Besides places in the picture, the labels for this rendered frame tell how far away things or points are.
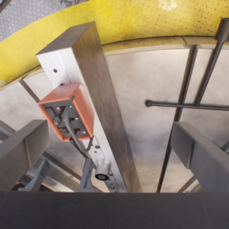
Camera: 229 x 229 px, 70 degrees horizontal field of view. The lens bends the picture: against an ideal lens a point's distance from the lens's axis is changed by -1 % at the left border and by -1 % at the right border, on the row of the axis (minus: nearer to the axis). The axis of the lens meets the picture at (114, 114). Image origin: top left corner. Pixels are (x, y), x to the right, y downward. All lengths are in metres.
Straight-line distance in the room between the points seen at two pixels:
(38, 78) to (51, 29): 0.38
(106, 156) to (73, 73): 0.50
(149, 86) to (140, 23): 0.43
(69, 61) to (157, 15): 0.77
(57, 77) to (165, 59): 0.59
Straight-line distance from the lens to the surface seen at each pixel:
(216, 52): 1.01
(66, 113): 0.48
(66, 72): 0.64
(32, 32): 1.45
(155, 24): 1.24
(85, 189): 0.39
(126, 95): 1.09
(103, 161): 0.94
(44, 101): 0.58
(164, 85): 1.06
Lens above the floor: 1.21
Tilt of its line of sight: 48 degrees down
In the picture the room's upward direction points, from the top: 170 degrees counter-clockwise
